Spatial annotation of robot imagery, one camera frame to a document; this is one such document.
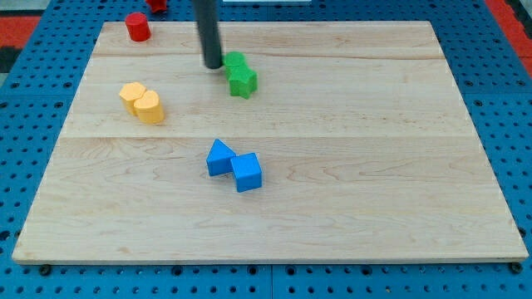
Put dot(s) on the green star block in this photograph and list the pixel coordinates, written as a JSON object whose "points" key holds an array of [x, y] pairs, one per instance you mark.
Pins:
{"points": [[243, 81]]}

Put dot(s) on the green cylinder block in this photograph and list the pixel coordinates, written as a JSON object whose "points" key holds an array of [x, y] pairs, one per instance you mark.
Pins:
{"points": [[232, 61]]}

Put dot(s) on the wooden board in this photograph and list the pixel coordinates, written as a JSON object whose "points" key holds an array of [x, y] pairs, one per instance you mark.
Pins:
{"points": [[368, 155]]}

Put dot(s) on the blue cube block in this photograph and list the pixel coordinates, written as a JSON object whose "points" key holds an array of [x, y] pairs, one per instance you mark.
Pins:
{"points": [[247, 172]]}

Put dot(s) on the blue triangle block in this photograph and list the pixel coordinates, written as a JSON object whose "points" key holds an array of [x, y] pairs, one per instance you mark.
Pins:
{"points": [[218, 159]]}

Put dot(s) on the yellow heart block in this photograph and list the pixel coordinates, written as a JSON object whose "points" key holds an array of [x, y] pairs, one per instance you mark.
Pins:
{"points": [[149, 109]]}

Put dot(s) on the yellow hexagon block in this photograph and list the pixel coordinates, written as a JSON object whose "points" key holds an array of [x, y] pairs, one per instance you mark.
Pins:
{"points": [[130, 93]]}

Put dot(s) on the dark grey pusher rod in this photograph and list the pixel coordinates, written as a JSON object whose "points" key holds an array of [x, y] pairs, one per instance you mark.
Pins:
{"points": [[206, 18]]}

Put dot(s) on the red cylinder block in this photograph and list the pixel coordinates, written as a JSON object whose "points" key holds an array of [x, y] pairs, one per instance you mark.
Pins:
{"points": [[138, 27]]}

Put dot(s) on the red star block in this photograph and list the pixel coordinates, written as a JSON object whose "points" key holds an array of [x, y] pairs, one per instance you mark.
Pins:
{"points": [[157, 5]]}

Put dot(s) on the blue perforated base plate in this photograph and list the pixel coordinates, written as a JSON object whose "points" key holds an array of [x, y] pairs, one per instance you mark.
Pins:
{"points": [[40, 87]]}

